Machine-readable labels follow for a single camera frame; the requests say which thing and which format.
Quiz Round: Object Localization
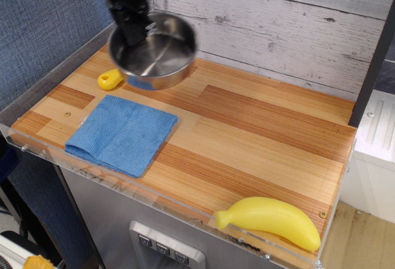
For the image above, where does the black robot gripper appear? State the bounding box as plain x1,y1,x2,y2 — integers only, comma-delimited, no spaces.
106,0,149,46

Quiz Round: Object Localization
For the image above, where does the stainless steel pot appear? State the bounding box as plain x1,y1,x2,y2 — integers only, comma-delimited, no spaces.
108,6,197,90

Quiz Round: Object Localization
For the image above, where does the blue folded cloth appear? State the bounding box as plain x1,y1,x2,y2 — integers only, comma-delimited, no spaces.
65,95,178,178

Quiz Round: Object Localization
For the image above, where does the clear acrylic table guard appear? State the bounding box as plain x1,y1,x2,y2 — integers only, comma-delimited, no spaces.
1,119,355,268

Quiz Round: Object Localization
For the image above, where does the silver button control panel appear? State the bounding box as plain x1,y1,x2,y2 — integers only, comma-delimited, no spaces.
129,220,206,268

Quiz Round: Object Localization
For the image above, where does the yellow toy banana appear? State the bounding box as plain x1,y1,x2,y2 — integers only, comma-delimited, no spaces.
215,197,321,251

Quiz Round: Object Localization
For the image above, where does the yellow object at corner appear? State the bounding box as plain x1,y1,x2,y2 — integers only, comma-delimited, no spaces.
22,255,55,269

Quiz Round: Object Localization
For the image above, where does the white ribbed side counter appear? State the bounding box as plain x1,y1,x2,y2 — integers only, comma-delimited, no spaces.
340,90,394,223

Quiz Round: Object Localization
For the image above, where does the yellow handled toy knife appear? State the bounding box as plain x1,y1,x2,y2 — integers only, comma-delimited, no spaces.
97,68,123,91

